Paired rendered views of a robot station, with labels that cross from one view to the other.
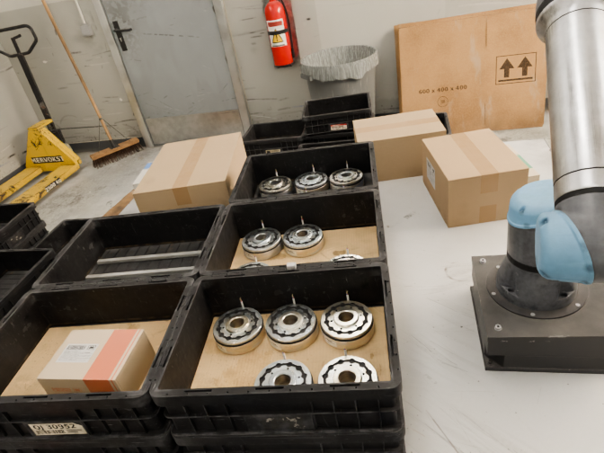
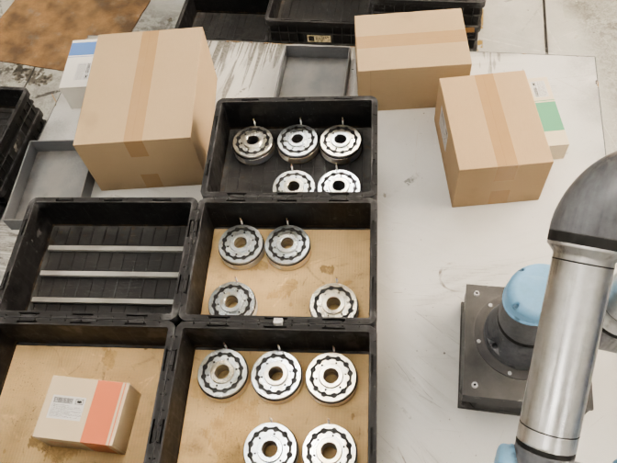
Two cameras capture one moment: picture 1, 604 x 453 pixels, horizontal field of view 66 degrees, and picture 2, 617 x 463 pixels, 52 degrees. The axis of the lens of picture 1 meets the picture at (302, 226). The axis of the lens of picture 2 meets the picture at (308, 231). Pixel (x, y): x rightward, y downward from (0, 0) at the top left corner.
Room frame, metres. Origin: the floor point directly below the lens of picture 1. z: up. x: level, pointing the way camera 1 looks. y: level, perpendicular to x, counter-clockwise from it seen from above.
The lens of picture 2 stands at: (0.24, -0.06, 2.08)
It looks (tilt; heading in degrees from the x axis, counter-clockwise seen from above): 58 degrees down; 1
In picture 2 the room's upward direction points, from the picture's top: 9 degrees counter-clockwise
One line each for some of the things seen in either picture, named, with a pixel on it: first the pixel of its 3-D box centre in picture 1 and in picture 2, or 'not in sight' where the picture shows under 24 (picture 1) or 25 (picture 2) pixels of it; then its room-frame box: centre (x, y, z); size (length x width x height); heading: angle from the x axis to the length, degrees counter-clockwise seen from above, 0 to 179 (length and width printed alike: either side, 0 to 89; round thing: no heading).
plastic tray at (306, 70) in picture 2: not in sight; (312, 84); (1.58, -0.12, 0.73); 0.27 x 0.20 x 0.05; 165
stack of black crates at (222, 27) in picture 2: not in sight; (231, 37); (2.38, 0.15, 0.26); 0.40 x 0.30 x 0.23; 74
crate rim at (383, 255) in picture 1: (296, 232); (282, 258); (0.90, 0.01, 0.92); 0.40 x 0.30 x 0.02; 79
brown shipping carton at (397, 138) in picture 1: (397, 145); (409, 61); (1.56, -0.40, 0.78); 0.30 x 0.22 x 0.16; 83
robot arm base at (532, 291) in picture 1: (537, 268); (524, 326); (0.70, -0.45, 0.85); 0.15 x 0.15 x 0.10
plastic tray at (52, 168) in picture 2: not in sight; (54, 183); (1.36, 0.63, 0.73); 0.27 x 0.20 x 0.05; 170
